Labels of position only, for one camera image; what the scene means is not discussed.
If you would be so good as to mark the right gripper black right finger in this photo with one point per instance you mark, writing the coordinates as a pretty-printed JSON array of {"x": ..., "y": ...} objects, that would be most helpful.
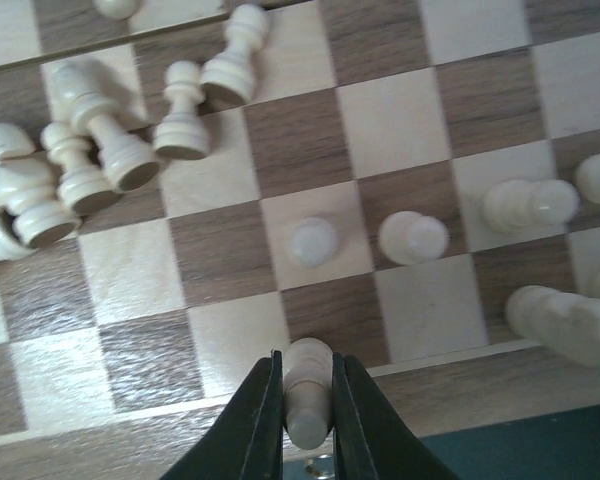
[{"x": 370, "y": 439}]

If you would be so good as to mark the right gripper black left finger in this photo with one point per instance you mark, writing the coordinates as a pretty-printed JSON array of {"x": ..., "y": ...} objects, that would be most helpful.
[{"x": 245, "y": 442}]

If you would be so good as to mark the wooden chess board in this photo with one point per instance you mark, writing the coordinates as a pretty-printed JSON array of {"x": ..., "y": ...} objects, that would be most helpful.
[{"x": 120, "y": 344}]

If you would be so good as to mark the lying light rook piece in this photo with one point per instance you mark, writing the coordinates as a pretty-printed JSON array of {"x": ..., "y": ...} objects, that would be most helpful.
[{"x": 566, "y": 323}]

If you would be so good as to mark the light wooden knight piece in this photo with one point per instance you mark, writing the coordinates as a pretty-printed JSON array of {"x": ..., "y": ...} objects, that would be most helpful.
[{"x": 31, "y": 214}]

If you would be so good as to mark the light wooden pawn piece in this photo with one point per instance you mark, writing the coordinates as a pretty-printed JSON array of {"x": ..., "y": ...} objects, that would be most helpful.
[{"x": 230, "y": 75}]

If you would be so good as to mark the light wooden bishop piece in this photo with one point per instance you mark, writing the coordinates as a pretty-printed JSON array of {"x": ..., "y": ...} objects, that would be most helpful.
[{"x": 127, "y": 161}]

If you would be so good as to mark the light wooden king piece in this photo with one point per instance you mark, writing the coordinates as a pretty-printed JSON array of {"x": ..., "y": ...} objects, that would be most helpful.
[{"x": 117, "y": 9}]

